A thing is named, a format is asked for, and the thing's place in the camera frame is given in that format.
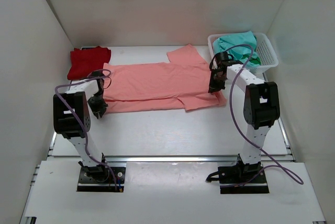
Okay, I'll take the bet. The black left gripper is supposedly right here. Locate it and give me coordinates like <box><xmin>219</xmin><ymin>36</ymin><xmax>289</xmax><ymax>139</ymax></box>
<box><xmin>89</xmin><ymin>90</ymin><xmax>108</xmax><ymax>119</ymax></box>

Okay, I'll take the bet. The pink t-shirt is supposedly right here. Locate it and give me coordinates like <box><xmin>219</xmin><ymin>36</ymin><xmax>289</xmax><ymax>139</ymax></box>
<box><xmin>104</xmin><ymin>44</ymin><xmax>227</xmax><ymax>113</ymax></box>

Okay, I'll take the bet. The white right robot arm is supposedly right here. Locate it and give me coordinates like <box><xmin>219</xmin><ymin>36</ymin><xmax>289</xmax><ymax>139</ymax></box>
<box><xmin>209</xmin><ymin>60</ymin><xmax>280</xmax><ymax>182</ymax></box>

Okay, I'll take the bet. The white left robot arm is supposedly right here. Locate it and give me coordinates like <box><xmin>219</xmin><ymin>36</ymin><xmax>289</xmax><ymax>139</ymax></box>
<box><xmin>53</xmin><ymin>77</ymin><xmax>109</xmax><ymax>181</ymax></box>

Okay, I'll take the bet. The teal t-shirt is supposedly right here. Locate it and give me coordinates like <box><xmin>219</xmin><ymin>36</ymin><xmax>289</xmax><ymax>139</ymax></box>
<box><xmin>213</xmin><ymin>31</ymin><xmax>258</xmax><ymax>61</ymax></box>

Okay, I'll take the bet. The green t-shirt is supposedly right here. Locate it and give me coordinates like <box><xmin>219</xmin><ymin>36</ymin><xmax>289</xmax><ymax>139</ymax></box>
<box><xmin>240</xmin><ymin>53</ymin><xmax>261</xmax><ymax>68</ymax></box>

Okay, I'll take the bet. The folded red t-shirt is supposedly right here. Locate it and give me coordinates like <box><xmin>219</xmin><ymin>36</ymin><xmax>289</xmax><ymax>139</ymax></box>
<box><xmin>67</xmin><ymin>46</ymin><xmax>111</xmax><ymax>81</ymax></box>

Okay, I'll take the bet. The white plastic basket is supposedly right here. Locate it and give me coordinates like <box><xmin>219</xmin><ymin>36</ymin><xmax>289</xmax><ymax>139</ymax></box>
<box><xmin>207</xmin><ymin>32</ymin><xmax>280</xmax><ymax>76</ymax></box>

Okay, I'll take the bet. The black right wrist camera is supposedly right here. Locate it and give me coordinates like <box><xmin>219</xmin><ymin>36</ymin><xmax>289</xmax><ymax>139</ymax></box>
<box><xmin>214</xmin><ymin>52</ymin><xmax>234</xmax><ymax>66</ymax></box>

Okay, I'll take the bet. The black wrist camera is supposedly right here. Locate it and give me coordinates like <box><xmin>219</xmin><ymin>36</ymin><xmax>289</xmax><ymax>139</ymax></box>
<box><xmin>88</xmin><ymin>70</ymin><xmax>112</xmax><ymax>89</ymax></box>
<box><xmin>214</xmin><ymin>52</ymin><xmax>234</xmax><ymax>66</ymax></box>

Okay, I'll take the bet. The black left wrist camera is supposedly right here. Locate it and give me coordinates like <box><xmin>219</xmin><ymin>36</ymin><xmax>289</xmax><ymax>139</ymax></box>
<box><xmin>88</xmin><ymin>70</ymin><xmax>112</xmax><ymax>89</ymax></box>

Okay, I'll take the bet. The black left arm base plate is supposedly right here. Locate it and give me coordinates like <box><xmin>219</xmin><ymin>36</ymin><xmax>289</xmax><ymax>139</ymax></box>
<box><xmin>77</xmin><ymin>166</ymin><xmax>126</xmax><ymax>193</ymax></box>

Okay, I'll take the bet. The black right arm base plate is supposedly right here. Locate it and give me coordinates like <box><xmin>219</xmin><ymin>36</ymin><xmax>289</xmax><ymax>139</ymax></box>
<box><xmin>206</xmin><ymin>162</ymin><xmax>270</xmax><ymax>194</ymax></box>

